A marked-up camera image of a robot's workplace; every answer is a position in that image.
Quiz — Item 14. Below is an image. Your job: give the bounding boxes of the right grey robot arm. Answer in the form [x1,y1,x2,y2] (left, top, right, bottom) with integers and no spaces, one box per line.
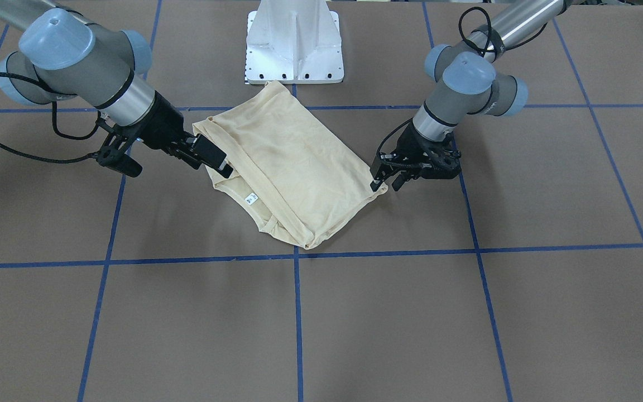
[0,1,233,178]

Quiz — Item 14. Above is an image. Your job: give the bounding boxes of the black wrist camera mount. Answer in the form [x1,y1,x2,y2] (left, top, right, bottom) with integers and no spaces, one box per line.
[418,132,462,180]
[95,118,142,178]

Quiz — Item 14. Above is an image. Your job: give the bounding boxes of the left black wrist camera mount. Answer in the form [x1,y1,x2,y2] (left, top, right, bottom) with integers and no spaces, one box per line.
[418,132,462,180]

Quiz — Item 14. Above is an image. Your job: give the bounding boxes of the brown paper table cover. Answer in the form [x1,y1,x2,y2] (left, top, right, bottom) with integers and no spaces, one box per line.
[0,5,643,401]

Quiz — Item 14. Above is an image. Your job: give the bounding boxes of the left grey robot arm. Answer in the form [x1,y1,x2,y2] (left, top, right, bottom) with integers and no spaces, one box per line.
[370,1,575,192]

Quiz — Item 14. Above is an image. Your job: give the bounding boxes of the beige long-sleeve printed shirt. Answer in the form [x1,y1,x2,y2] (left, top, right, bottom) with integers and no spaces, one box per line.
[193,81,388,250]

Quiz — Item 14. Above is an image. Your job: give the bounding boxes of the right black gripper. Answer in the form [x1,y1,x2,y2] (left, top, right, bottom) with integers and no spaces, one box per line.
[137,93,234,178]

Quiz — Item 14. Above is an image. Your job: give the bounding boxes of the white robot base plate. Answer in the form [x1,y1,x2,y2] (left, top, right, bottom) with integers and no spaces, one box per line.
[244,1,344,85]

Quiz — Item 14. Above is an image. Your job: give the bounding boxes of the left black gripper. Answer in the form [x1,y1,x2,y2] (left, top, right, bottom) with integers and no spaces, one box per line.
[370,121,437,192]

